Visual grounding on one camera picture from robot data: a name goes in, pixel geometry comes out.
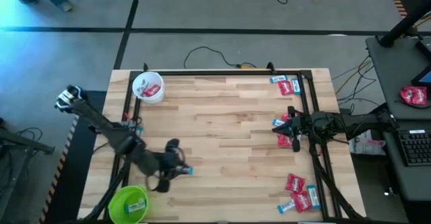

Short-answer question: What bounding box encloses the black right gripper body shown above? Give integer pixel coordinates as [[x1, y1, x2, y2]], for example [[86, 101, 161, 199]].
[[286, 105, 312, 153]]

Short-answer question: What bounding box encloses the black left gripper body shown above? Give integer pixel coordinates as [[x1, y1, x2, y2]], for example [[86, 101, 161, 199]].
[[156, 137, 189, 194]]

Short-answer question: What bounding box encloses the white plastic halloween bucket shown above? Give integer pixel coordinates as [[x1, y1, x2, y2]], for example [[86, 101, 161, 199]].
[[131, 71, 166, 104]]

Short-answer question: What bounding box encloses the green plastic halloween bucket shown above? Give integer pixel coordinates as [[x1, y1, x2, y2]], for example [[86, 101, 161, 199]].
[[107, 184, 151, 224]]

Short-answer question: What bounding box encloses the white printed plastic bag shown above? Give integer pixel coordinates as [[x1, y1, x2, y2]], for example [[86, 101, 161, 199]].
[[348, 128, 387, 156]]

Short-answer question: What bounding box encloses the grey desk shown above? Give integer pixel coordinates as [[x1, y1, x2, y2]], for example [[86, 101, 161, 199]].
[[379, 118, 431, 203], [366, 35, 431, 121]]

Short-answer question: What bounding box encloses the black computer keyboard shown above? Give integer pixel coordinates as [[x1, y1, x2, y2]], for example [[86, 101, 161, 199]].
[[397, 129, 431, 167]]

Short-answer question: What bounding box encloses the large red Skittles bag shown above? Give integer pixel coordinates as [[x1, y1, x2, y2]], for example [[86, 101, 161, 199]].
[[399, 85, 428, 106]]

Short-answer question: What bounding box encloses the tablet with blue screen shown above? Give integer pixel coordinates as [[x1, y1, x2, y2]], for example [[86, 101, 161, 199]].
[[411, 65, 431, 87]]

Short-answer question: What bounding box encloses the black metal stand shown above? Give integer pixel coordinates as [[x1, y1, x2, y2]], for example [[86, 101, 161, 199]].
[[0, 116, 57, 218]]

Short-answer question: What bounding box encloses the black stand pole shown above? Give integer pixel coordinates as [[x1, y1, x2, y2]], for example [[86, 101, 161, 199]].
[[378, 0, 431, 48]]

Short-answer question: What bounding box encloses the black floor cable yellow plug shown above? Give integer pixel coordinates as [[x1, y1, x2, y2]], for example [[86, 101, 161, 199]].
[[183, 46, 259, 70]]

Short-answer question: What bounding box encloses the yellow cable beside desk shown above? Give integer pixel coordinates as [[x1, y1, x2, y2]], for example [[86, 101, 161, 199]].
[[335, 59, 373, 96]]

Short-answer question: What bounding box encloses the black cable bundle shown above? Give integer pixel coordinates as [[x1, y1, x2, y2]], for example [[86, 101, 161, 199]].
[[331, 55, 383, 116]]

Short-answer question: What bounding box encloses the black aluminium table frame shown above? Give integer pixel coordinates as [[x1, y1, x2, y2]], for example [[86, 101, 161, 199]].
[[79, 62, 364, 223]]

